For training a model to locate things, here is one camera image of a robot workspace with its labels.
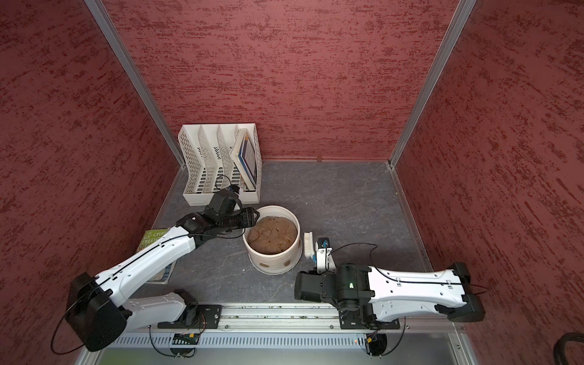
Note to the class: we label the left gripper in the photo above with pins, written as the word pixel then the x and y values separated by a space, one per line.
pixel 248 217

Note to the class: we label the white ceramic pot with mud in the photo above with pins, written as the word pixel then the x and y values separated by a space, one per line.
pixel 274 244

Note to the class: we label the white blue scrub brush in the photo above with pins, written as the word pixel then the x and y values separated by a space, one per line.
pixel 309 246

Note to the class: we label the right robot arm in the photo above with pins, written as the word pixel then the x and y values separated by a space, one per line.
pixel 370 298

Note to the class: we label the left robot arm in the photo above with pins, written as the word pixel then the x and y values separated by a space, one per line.
pixel 101 308

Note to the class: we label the book in organizer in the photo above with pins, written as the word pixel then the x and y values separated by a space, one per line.
pixel 244 157

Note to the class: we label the white file organizer rack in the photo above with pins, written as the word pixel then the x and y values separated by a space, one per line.
pixel 207 152

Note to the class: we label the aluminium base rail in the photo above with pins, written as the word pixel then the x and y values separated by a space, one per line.
pixel 282 318

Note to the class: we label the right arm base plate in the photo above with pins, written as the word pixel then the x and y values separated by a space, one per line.
pixel 365 318

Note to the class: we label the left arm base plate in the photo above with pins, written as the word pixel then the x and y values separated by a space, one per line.
pixel 205 315

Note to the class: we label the left aluminium corner post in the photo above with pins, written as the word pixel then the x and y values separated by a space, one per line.
pixel 104 22

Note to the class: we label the aluminium corner post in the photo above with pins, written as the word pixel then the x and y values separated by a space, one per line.
pixel 104 22
pixel 447 45

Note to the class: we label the right aluminium corner post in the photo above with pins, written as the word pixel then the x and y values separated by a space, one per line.
pixel 447 45

